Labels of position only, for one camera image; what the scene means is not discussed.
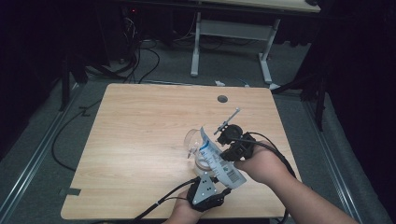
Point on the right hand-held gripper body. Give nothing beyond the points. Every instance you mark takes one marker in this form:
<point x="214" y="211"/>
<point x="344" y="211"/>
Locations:
<point x="243" y="146"/>

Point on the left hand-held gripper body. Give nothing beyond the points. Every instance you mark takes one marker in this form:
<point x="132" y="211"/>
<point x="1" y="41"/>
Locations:
<point x="204" y="189"/>

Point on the white and blue pouch bag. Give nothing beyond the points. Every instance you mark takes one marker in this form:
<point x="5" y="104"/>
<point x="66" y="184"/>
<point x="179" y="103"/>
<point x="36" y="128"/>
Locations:
<point x="218" y="165"/>

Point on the clear glass jar with lid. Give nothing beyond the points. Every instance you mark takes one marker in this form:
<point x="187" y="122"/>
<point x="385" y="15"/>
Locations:
<point x="191" y="140"/>

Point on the person's right hand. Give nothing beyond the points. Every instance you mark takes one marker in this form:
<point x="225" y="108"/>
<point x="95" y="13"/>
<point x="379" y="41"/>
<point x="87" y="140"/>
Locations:
<point x="264" y="165"/>

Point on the person's left hand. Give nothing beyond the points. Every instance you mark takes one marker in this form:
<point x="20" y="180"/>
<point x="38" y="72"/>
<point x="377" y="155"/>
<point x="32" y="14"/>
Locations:
<point x="182" y="214"/>

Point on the small white floor object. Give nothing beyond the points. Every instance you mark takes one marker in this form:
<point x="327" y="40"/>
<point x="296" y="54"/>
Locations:
<point x="219" y="83"/>

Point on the black metal stand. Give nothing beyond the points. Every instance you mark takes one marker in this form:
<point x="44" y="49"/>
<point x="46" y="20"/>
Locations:
<point x="319" y="102"/>
<point x="65" y="84"/>

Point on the white-legged desk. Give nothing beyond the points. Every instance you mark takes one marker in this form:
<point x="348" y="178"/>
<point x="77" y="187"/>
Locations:
<point x="232" y="29"/>

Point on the black tape strip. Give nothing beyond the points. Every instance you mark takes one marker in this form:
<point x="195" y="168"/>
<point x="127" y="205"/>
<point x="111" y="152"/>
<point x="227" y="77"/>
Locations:
<point x="74" y="192"/>

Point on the metal floor rail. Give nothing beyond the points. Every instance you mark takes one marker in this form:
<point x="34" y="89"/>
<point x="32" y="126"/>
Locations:
<point x="333" y="149"/>
<point x="34" y="155"/>

